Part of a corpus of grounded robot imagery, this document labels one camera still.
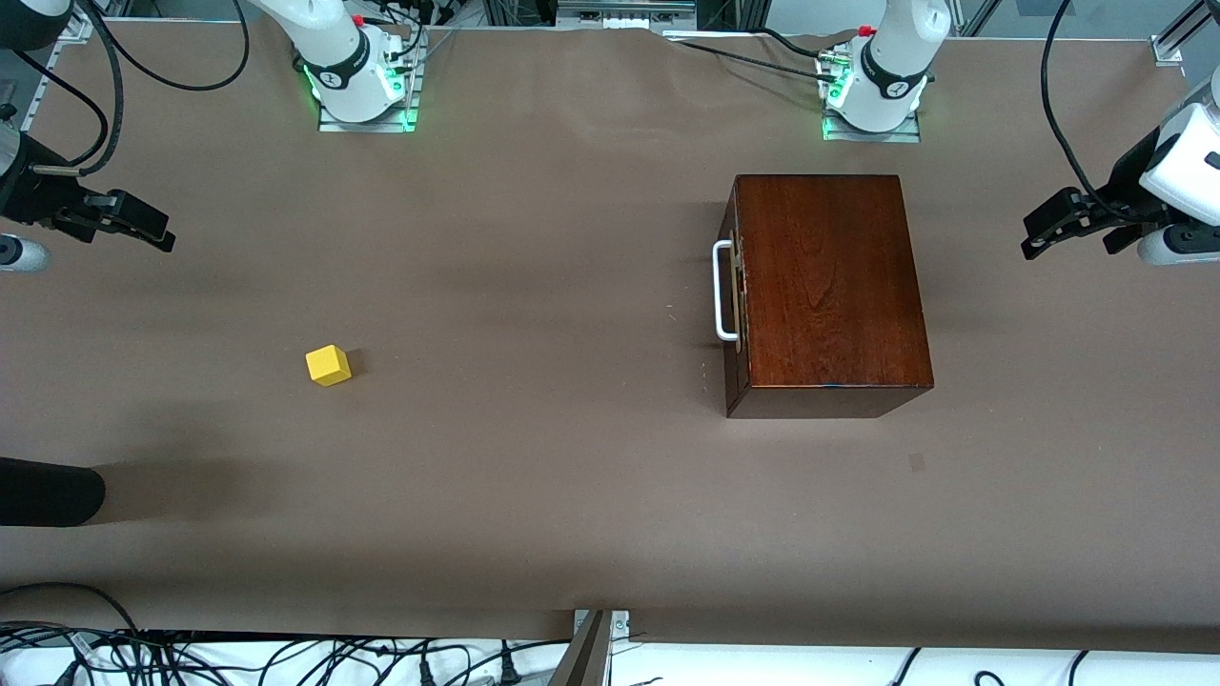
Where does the yellow cube block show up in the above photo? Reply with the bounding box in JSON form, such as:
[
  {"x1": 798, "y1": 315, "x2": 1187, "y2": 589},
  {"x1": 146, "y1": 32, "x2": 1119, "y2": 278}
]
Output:
[{"x1": 306, "y1": 345, "x2": 353, "y2": 388}]

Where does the dark brown wooden cabinet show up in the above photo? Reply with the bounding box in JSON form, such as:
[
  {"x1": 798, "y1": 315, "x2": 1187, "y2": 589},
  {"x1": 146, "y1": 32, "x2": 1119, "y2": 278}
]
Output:
[{"x1": 722, "y1": 173, "x2": 935, "y2": 420}]

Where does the black ribbed foam pole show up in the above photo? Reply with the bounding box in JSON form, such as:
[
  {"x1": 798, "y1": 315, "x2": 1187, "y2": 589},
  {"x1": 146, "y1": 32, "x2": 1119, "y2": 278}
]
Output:
[{"x1": 0, "y1": 457, "x2": 107, "y2": 528}]

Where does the brown paper table cover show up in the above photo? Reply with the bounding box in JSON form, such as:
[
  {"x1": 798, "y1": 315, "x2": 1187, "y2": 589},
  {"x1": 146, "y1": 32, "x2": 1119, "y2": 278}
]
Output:
[{"x1": 0, "y1": 19, "x2": 1220, "y2": 654}]

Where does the dark metal strut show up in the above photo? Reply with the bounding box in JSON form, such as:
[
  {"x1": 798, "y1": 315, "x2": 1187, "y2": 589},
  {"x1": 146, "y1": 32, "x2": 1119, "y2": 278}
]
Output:
[{"x1": 548, "y1": 612, "x2": 613, "y2": 686}]

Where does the aluminium table edge rail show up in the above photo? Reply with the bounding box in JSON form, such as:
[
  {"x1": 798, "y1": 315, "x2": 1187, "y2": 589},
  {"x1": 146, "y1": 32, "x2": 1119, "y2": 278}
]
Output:
[{"x1": 17, "y1": 17, "x2": 96, "y2": 134}]

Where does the aluminium frame strut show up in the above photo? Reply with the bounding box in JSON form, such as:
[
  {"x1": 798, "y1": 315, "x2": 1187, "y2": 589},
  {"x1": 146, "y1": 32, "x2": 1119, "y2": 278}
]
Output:
[{"x1": 1158, "y1": 0, "x2": 1220, "y2": 53}]

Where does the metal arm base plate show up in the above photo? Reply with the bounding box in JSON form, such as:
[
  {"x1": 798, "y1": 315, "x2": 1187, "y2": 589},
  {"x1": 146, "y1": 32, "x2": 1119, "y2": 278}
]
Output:
[
  {"x1": 822, "y1": 48, "x2": 923, "y2": 144},
  {"x1": 317, "y1": 27, "x2": 421, "y2": 134}
]

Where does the aluminium frame profile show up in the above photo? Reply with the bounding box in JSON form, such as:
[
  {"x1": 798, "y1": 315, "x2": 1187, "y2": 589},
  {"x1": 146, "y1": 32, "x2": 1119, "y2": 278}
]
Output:
[{"x1": 556, "y1": 0, "x2": 699, "y2": 30}]

